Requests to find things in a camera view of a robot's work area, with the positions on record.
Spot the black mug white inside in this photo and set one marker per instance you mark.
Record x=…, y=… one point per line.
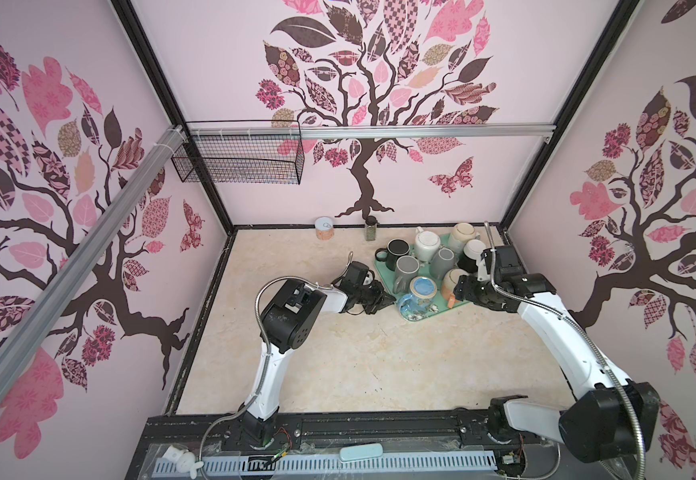
x=392, y=252

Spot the black mug white base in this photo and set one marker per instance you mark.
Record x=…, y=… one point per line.
x=471, y=256

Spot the glass spice jar black lid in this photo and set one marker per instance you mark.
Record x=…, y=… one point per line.
x=370, y=230

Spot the black wire basket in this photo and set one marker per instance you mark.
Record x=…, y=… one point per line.
x=242, y=151

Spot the white teapot shaped mug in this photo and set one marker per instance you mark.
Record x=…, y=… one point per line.
x=426, y=244

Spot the peach orange mug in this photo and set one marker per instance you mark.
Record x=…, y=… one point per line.
x=448, y=285

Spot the green floral tray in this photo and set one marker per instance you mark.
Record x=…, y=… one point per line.
x=386, y=276

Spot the cream beige mug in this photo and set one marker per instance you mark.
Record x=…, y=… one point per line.
x=460, y=235

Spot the white slotted cable duct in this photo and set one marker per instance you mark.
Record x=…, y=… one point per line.
x=331, y=464

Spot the dark grey mug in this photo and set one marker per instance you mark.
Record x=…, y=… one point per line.
x=406, y=270

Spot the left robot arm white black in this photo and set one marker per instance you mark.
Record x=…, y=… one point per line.
x=285, y=324

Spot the left aluminium rail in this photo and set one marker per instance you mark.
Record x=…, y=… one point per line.
x=24, y=341

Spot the back aluminium rail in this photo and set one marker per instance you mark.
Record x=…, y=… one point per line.
x=430, y=131

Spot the aluminium rail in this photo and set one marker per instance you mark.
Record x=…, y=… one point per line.
x=24, y=341
x=430, y=131

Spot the white plug adapter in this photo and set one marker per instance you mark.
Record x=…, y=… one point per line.
x=184, y=460

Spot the left metal flex conduit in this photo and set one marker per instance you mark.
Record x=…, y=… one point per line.
x=286, y=309

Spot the white pink tape roll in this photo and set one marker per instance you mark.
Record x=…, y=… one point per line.
x=324, y=227

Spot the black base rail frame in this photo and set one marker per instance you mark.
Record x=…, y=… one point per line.
x=596, y=428

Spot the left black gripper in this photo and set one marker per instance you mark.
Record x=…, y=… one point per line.
x=379, y=297

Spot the light grey mug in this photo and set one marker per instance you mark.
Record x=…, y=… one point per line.
x=442, y=262

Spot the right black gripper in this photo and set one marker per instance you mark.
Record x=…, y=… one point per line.
x=464, y=290

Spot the blue iridescent mug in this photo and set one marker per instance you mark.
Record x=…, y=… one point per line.
x=418, y=303

